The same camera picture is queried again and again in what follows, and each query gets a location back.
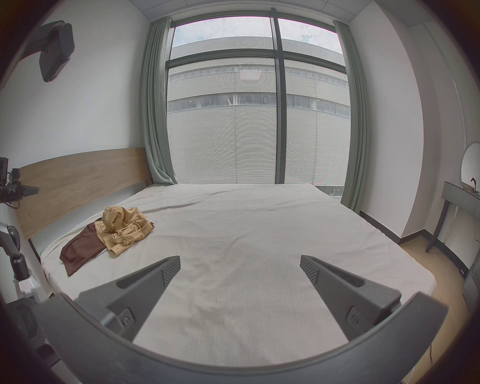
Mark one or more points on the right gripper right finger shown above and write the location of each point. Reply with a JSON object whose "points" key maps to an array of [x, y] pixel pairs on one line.
{"points": [[333, 300]]}

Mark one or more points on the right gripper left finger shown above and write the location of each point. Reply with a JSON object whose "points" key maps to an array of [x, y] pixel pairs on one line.
{"points": [[142, 294]]}

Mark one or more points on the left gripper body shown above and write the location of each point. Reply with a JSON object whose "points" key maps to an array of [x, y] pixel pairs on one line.
{"points": [[11, 192]]}

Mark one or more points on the tan shorts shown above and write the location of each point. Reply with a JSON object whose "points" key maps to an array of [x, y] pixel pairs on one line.
{"points": [[127, 232]]}

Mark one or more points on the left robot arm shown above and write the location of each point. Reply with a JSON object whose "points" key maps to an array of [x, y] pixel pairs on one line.
{"points": [[18, 264]]}

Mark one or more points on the bed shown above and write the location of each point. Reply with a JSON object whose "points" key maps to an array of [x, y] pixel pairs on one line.
{"points": [[243, 232]]}

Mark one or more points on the brown garment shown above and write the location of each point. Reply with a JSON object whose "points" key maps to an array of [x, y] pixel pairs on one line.
{"points": [[80, 249]]}

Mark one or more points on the blue-green curtain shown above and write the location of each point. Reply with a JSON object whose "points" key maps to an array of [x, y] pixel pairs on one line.
{"points": [[153, 112], [358, 150]]}

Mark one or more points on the grey side table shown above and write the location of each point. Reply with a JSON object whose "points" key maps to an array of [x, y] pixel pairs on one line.
{"points": [[455, 195]]}

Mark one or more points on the window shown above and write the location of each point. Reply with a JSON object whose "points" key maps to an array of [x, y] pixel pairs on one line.
{"points": [[225, 150]]}

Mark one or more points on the round white mirror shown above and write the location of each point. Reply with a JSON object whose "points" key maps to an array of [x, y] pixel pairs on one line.
{"points": [[472, 161]]}

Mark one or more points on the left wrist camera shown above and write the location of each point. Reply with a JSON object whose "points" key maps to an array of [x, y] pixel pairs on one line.
{"points": [[15, 175]]}

